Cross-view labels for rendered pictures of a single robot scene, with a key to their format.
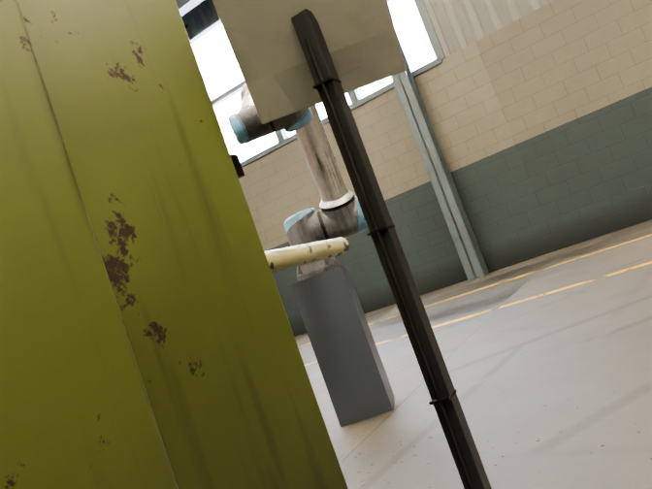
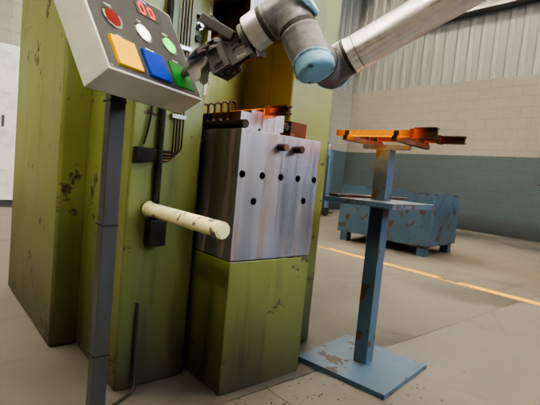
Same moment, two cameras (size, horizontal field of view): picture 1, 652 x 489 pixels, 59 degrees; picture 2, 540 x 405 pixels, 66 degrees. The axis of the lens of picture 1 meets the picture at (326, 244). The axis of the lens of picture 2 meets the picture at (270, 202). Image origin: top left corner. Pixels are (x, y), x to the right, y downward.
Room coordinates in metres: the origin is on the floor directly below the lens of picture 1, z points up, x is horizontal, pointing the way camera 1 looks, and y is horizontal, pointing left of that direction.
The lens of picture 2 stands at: (1.97, -0.97, 0.78)
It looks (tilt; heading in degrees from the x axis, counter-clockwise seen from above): 4 degrees down; 112
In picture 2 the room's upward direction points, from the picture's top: 5 degrees clockwise
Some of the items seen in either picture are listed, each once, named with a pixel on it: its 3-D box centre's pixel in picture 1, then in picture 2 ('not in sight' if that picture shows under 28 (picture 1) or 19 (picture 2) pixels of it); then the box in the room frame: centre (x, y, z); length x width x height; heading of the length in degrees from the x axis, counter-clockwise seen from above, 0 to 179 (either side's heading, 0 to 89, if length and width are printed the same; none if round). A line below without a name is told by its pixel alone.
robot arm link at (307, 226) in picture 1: (307, 232); not in sight; (2.44, 0.06, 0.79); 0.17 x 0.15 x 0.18; 86
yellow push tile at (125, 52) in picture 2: not in sight; (124, 55); (1.29, -0.23, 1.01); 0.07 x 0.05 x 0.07; 88
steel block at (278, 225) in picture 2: not in sight; (233, 190); (1.19, 0.56, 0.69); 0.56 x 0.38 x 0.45; 153
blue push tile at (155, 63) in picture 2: not in sight; (155, 67); (1.30, -0.13, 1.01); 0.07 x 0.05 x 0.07; 88
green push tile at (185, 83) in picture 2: not in sight; (179, 78); (1.30, -0.03, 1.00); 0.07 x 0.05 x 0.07; 88
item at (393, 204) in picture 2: not in sight; (380, 202); (1.74, 0.81, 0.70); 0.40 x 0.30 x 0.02; 70
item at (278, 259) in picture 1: (298, 255); (181, 218); (1.28, 0.06, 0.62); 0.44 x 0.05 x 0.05; 153
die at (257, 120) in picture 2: not in sight; (229, 123); (1.17, 0.51, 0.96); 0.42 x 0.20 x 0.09; 153
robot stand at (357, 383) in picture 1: (343, 342); not in sight; (2.44, 0.07, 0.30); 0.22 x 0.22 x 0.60; 82
